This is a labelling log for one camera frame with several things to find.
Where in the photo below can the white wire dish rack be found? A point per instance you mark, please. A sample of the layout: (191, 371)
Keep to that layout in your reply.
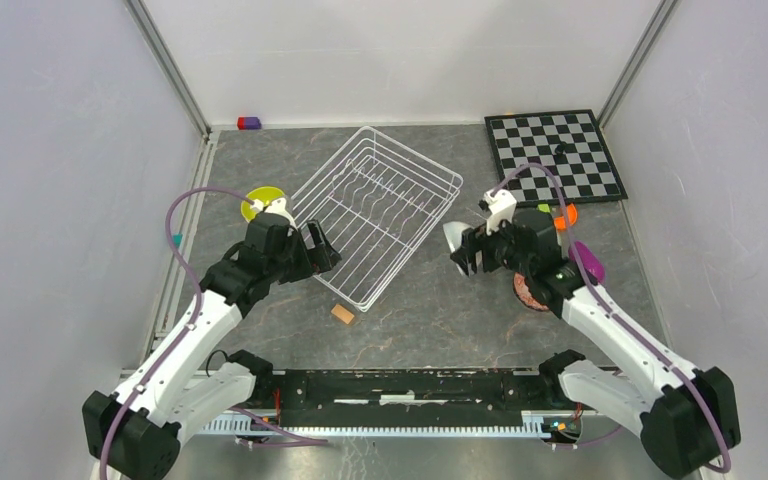
(376, 201)

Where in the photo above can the white ribbed bowl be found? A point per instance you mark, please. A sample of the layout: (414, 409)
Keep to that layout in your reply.
(457, 236)

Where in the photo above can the blue white patterned bowl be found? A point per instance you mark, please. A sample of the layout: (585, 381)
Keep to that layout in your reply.
(533, 297)

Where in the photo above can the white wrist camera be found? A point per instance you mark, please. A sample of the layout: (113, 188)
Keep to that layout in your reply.
(499, 206)
(278, 206)

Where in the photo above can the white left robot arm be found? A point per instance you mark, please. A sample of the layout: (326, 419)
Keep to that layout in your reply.
(139, 429)

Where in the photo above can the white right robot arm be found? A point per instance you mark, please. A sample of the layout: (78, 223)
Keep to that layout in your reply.
(685, 418)

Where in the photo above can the tan wooden block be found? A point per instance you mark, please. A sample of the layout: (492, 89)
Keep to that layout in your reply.
(343, 314)

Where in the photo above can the magenta plastic scoop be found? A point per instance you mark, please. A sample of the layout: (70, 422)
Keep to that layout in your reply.
(589, 260)

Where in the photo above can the orange curved plastic piece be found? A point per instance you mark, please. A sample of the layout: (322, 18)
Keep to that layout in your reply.
(566, 218)

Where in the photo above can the yellow bowl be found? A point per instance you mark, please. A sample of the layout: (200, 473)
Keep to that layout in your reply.
(259, 198)

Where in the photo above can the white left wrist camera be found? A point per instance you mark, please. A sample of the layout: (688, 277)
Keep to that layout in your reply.
(278, 206)

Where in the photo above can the black white chessboard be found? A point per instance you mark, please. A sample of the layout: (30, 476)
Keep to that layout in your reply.
(568, 143)

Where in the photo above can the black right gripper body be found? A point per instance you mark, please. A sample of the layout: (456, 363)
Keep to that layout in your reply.
(498, 249)

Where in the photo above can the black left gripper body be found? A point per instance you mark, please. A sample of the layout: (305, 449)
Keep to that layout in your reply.
(294, 264)

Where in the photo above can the red purple block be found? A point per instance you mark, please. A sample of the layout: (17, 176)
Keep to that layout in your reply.
(249, 123)

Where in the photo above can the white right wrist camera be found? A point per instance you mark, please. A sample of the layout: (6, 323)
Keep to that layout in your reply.
(499, 206)

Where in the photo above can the black chess piece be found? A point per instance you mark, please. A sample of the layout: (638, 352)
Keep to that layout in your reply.
(560, 149)

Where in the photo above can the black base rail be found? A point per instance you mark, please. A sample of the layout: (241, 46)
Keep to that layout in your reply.
(404, 397)

